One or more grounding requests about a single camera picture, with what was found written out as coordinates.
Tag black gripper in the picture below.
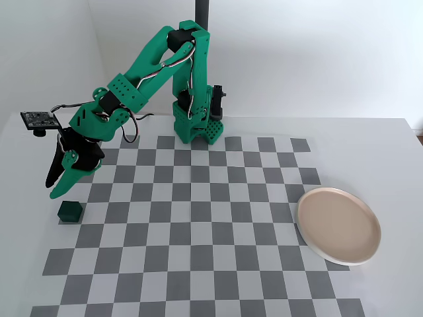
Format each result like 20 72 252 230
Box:
45 127 106 201

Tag dark green dice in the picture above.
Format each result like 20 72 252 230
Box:
57 200 83 224

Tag beige round plate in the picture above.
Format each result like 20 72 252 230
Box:
296 187 382 266

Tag grey white checkered mat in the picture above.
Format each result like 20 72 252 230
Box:
29 134 367 317

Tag black vertical pole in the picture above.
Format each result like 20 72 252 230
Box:
194 0 212 32

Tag black camera circuit board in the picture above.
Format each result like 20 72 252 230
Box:
20 110 61 138

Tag dark camera cable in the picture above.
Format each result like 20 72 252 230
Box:
49 102 87 113

